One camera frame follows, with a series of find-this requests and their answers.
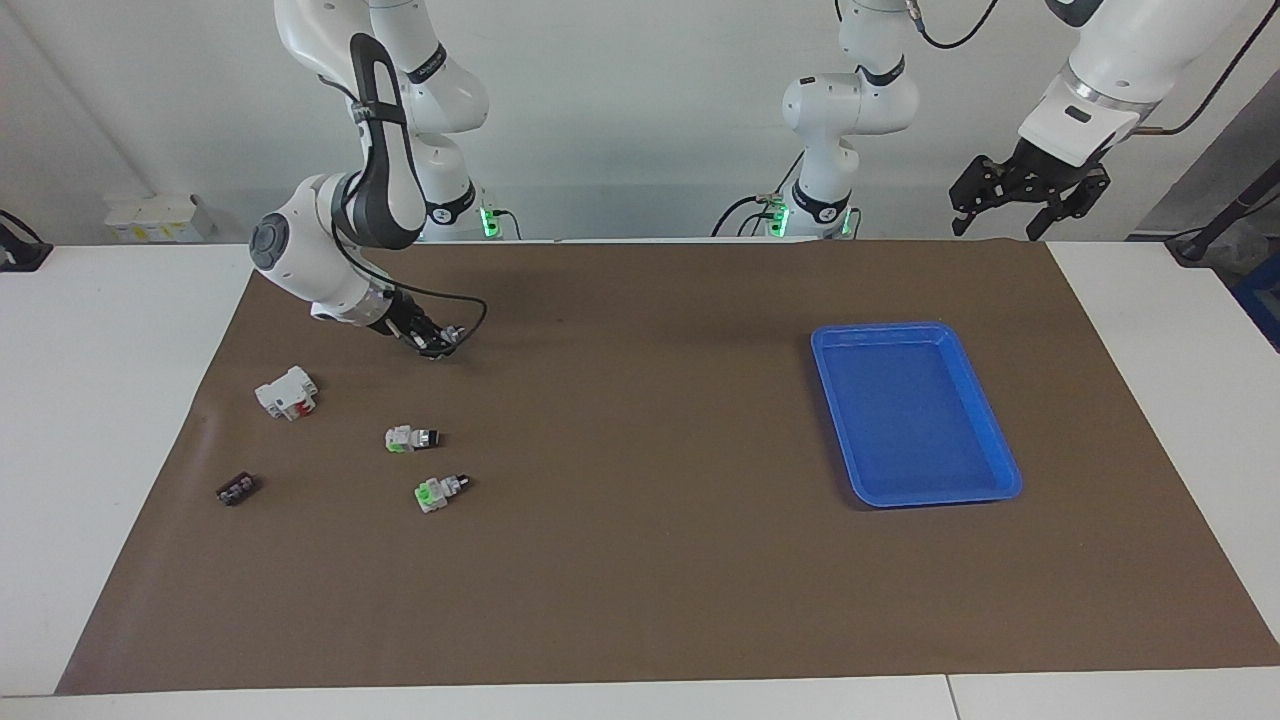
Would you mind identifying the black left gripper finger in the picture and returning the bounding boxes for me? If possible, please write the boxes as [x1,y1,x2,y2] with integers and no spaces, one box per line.
[950,157,1014,237]
[1030,170,1111,242]

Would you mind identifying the white circuit breaker red lever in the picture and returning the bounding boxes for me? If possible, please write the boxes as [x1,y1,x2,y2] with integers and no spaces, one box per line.
[254,366,320,422]

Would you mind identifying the black stand pole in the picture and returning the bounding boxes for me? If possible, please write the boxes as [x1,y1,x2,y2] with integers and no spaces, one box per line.
[1165,160,1280,266]

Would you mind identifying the blue crate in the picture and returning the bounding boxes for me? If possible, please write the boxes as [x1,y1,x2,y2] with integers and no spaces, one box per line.
[1232,250,1280,353]

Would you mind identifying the blue plastic tray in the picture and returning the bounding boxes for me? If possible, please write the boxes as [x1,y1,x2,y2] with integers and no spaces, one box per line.
[810,321,1024,509]

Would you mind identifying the white box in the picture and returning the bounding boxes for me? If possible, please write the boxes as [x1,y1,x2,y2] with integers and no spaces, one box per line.
[103,193,216,244]

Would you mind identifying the brown table mat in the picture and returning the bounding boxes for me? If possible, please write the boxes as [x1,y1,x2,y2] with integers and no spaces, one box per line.
[55,238,1280,696]

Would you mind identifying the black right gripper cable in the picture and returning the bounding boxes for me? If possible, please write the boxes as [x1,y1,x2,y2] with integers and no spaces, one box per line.
[330,230,489,354]

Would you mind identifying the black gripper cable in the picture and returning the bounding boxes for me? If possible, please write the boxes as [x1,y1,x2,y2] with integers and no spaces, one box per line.
[330,230,489,354]
[1135,0,1279,137]

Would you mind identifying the green selector switch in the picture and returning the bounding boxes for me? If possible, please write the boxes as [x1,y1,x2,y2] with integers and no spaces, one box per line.
[414,474,472,515]

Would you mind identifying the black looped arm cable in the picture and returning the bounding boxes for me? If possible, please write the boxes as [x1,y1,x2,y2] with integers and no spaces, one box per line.
[903,0,999,51]

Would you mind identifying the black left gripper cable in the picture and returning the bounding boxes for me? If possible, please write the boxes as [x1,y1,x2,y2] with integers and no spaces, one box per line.
[1135,0,1279,137]

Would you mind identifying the black base power cable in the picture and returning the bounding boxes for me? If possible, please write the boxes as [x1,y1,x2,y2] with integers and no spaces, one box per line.
[710,150,807,239]

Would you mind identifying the black clamp mount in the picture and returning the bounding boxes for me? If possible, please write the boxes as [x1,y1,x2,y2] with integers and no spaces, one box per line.
[0,210,53,273]

